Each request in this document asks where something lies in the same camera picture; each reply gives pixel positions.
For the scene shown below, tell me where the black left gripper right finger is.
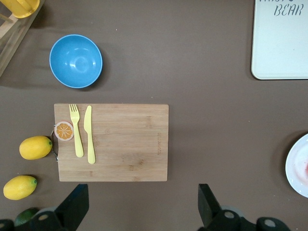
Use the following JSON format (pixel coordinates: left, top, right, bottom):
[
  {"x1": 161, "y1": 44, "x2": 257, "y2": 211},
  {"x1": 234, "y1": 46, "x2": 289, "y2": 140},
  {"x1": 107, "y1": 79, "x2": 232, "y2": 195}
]
[{"x1": 198, "y1": 184, "x2": 256, "y2": 231}]

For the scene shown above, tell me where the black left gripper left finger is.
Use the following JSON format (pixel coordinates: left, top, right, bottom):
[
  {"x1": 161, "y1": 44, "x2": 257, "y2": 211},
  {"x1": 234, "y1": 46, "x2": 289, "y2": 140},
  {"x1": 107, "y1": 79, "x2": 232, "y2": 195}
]
[{"x1": 31, "y1": 184, "x2": 90, "y2": 231}]

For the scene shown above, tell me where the white round plate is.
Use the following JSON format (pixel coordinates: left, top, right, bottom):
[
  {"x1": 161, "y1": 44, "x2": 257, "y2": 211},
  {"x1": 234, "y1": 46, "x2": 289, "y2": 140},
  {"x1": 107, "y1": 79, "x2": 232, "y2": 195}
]
[{"x1": 285, "y1": 132, "x2": 308, "y2": 198}]

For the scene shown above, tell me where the green lime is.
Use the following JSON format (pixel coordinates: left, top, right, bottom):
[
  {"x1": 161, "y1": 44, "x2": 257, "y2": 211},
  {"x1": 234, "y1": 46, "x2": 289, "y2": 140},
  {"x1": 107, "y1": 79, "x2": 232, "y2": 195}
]
[{"x1": 14, "y1": 208, "x2": 39, "y2": 227}]

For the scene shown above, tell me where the yellow lemon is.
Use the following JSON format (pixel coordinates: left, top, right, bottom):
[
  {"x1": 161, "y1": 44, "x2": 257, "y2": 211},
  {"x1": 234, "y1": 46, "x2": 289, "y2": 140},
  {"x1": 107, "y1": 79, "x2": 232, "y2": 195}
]
[
  {"x1": 19, "y1": 135, "x2": 53, "y2": 160},
  {"x1": 3, "y1": 175, "x2": 38, "y2": 201}
]

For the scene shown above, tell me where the yellow plastic fork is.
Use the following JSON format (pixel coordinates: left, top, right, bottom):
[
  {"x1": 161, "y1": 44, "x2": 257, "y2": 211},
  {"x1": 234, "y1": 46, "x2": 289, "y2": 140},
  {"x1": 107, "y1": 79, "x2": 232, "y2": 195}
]
[{"x1": 69, "y1": 103, "x2": 85, "y2": 158}]

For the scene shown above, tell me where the yellow plastic knife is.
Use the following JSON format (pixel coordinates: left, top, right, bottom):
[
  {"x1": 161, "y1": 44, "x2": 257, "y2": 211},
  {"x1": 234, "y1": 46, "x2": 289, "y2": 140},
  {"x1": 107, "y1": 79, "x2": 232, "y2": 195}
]
[{"x1": 83, "y1": 105, "x2": 96, "y2": 165}]

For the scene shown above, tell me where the toy orange slice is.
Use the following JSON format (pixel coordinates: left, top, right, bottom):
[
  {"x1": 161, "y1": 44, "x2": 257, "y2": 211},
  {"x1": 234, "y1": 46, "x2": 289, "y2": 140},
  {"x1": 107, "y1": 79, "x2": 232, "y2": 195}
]
[{"x1": 54, "y1": 121, "x2": 75, "y2": 141}]

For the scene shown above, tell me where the wooden cutting board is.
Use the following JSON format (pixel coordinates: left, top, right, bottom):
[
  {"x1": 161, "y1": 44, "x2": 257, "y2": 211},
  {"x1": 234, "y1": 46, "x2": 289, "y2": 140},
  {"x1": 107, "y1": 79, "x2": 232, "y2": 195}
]
[{"x1": 50, "y1": 103, "x2": 169, "y2": 182}]

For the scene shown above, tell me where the blue bowl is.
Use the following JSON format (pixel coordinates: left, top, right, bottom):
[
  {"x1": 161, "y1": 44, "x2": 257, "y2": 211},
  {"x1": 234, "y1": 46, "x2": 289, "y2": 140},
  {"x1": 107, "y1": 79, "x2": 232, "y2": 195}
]
[{"x1": 49, "y1": 34, "x2": 103, "y2": 89}]

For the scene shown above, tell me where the wooden mug rack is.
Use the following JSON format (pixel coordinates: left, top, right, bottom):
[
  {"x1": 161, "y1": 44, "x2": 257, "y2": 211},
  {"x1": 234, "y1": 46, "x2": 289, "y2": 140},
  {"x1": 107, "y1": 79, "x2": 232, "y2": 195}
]
[{"x1": 0, "y1": 0, "x2": 46, "y2": 79}]

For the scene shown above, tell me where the cream bear print tray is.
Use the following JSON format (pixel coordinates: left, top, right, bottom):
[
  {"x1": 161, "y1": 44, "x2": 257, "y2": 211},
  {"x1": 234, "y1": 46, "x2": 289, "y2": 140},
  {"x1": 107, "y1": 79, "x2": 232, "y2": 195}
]
[{"x1": 251, "y1": 0, "x2": 308, "y2": 80}]

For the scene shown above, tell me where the yellow mug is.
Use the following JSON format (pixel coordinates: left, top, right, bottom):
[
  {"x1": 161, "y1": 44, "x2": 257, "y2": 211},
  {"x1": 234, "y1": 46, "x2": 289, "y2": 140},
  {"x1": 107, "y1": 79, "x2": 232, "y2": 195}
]
[{"x1": 0, "y1": 0, "x2": 40, "y2": 19}]

